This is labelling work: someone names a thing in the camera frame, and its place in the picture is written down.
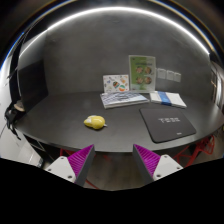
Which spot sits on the green standing poster card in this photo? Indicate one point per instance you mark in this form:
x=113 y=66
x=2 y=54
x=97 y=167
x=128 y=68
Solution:
x=142 y=71

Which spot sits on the grey patterned magazine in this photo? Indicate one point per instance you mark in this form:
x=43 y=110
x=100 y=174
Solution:
x=118 y=99

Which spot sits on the red metal table frame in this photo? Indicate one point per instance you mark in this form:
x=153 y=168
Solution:
x=206 y=146

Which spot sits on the black bag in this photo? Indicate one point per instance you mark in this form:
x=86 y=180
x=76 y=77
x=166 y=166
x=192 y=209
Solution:
x=12 y=114

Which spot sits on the black mouse pad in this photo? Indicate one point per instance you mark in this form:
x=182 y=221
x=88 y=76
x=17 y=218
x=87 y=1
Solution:
x=166 y=124

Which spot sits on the white wall switch panel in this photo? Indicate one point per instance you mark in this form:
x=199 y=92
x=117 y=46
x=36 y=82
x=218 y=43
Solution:
x=168 y=75

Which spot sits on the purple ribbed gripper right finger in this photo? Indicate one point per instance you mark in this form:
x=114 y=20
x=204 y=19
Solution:
x=152 y=166

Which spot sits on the yellow computer mouse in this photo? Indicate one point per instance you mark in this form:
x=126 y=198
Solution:
x=96 y=122

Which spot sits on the white and blue booklet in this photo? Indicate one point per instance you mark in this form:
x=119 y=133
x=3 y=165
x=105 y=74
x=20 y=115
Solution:
x=167 y=98

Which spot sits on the white sticker card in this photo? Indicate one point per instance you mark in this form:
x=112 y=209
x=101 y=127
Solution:
x=116 y=83

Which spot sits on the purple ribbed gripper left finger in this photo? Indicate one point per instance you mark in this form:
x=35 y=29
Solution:
x=73 y=166

